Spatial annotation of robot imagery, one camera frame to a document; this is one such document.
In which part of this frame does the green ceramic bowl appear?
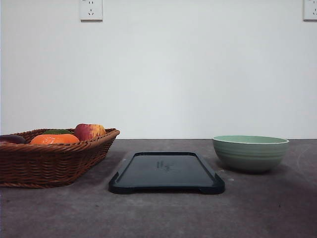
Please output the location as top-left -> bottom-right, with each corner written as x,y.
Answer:
213,135 -> 289,171

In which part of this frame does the brown wicker basket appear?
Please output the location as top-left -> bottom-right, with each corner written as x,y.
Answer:
0,128 -> 120,188

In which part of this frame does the dark blue rectangular tray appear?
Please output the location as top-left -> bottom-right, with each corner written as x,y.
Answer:
109,152 -> 225,194

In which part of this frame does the red yellow apple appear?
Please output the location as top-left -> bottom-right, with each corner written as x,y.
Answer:
74,123 -> 106,141

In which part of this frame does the green lime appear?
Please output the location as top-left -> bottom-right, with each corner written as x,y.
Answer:
42,129 -> 73,134

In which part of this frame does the orange tangerine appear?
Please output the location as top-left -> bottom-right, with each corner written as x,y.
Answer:
30,134 -> 80,144

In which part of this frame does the white wall socket left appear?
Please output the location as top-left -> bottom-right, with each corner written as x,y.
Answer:
80,0 -> 103,22

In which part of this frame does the white wall socket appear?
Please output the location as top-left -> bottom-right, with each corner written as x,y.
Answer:
301,0 -> 317,24
80,0 -> 103,22

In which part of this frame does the white wall socket right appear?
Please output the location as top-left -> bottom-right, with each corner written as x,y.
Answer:
301,0 -> 317,24

